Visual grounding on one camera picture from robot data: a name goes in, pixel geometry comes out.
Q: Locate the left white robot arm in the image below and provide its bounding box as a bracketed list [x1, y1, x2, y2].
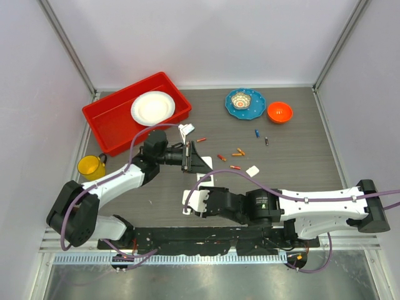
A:
[46, 130, 213, 249]

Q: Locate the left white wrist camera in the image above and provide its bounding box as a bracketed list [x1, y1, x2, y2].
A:
[177, 124, 195, 144]

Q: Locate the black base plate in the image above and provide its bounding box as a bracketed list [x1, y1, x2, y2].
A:
[109, 226, 320, 256]

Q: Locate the yellow plastic mug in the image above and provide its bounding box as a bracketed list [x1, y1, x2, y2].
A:
[77, 153, 108, 181]

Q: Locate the white paper plate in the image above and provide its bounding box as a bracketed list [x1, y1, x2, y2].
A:
[131, 91, 176, 126]

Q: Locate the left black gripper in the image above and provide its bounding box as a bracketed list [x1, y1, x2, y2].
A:
[156, 142, 213, 175]

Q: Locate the orange battery pair right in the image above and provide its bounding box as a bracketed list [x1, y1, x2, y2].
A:
[237, 148, 246, 156]

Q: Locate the white remote control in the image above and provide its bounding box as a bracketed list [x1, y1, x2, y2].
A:
[196, 156, 214, 189]

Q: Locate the orange plastic bowl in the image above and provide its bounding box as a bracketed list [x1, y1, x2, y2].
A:
[267, 102, 293, 124]

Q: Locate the red plastic bin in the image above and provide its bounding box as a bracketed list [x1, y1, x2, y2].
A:
[82, 72, 192, 157]

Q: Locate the white slotted cable duct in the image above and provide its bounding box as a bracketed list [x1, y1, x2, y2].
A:
[53, 251, 287, 266]

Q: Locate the white remote battery cover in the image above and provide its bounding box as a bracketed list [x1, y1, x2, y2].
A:
[246, 165, 260, 178]

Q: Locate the red orange battery centre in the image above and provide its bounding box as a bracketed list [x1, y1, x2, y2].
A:
[217, 154, 227, 162]

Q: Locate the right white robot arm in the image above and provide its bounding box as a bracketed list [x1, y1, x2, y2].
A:
[182, 179, 390, 247]

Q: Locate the red battery near bin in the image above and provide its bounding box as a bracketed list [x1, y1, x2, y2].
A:
[196, 137, 206, 143]

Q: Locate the small patterned flower bowl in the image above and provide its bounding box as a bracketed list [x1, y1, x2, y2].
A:
[231, 92, 252, 110]

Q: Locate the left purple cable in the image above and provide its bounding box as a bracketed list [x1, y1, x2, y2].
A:
[59, 123, 184, 271]

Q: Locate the blue ceramic plate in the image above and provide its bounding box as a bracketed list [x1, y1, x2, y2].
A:
[225, 88, 266, 121]

